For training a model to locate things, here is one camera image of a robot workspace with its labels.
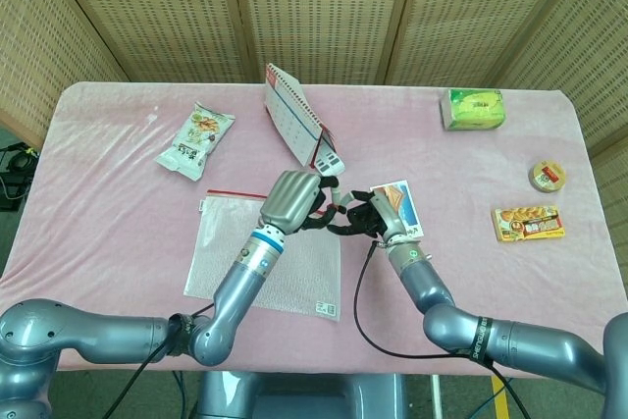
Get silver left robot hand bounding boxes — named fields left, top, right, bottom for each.
left=258, top=169, right=354, bottom=236

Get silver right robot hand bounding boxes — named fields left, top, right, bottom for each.
left=327, top=187, right=423, bottom=246

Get clear zip bag red seal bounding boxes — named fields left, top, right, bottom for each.
left=183, top=188, right=343, bottom=323

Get white snack packet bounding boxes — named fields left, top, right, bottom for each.
left=154, top=101, right=236, bottom=183

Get palace roof picture postcard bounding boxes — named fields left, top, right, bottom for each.
left=370, top=180, right=424, bottom=238

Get red spiral desk calendar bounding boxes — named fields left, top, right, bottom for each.
left=263, top=63, right=338, bottom=168

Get green tissue pack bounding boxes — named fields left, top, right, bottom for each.
left=440, top=87, right=508, bottom=132

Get yellow red snack box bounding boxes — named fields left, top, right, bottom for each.
left=491, top=205, right=568, bottom=243

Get pink plush tablecloth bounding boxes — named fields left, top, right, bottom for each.
left=0, top=80, right=607, bottom=376

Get round tan tin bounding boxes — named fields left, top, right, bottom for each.
left=528, top=159, right=566, bottom=193

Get grey robot torso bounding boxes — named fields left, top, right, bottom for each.
left=193, top=370, right=408, bottom=419

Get woven wooden folding screen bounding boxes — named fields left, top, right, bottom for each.
left=0, top=0, right=628, bottom=312

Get black floor device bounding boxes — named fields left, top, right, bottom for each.
left=0, top=142, right=40, bottom=209

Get black right hand cable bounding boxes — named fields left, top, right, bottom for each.
left=351, top=239, right=526, bottom=419

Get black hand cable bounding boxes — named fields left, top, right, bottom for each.
left=351, top=239, right=526, bottom=419
left=117, top=305, right=217, bottom=419

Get black left hand cable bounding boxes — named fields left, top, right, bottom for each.
left=117, top=305, right=217, bottom=419

